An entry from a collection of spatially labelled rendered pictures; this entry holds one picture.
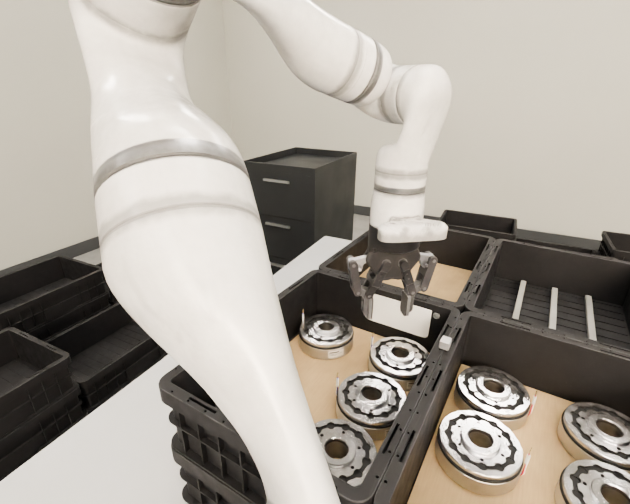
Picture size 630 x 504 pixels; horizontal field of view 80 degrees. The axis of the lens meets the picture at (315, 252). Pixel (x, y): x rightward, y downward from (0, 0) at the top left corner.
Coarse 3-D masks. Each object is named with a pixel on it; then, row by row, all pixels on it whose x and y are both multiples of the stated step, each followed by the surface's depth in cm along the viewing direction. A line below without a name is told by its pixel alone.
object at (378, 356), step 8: (376, 344) 67; (384, 344) 67; (408, 344) 67; (416, 344) 67; (376, 352) 65; (384, 352) 65; (416, 352) 65; (424, 352) 65; (376, 360) 63; (384, 360) 63; (416, 360) 63; (424, 360) 64; (384, 368) 61; (392, 368) 62; (400, 368) 61; (408, 368) 62; (416, 368) 62; (400, 376) 60; (408, 376) 60; (416, 376) 60
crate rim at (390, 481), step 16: (464, 320) 62; (480, 320) 63; (496, 320) 62; (544, 336) 58; (560, 336) 58; (448, 352) 54; (592, 352) 55; (608, 352) 55; (432, 384) 49; (432, 400) 46; (416, 416) 44; (416, 432) 42; (400, 448) 40; (400, 464) 38; (384, 480) 37; (384, 496) 35
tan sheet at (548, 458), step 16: (464, 368) 66; (448, 400) 59; (544, 400) 59; (560, 400) 59; (528, 416) 57; (544, 416) 57; (560, 416) 57; (528, 432) 54; (544, 432) 54; (432, 448) 51; (528, 448) 51; (544, 448) 52; (560, 448) 52; (432, 464) 49; (528, 464) 49; (544, 464) 49; (560, 464) 49; (416, 480) 47; (432, 480) 47; (448, 480) 47; (528, 480) 47; (544, 480) 47; (416, 496) 45; (432, 496) 45; (448, 496) 45; (464, 496) 45; (480, 496) 45; (496, 496) 45; (512, 496) 45; (528, 496) 45; (544, 496) 45
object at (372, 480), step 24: (288, 288) 71; (384, 288) 72; (456, 312) 64; (432, 360) 53; (168, 384) 48; (192, 408) 45; (216, 408) 45; (408, 408) 45; (216, 432) 44; (384, 456) 39; (336, 480) 37
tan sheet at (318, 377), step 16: (368, 336) 74; (352, 352) 70; (368, 352) 70; (304, 368) 66; (320, 368) 66; (336, 368) 66; (352, 368) 66; (368, 368) 66; (304, 384) 62; (320, 384) 62; (320, 400) 59; (320, 416) 56; (336, 416) 56
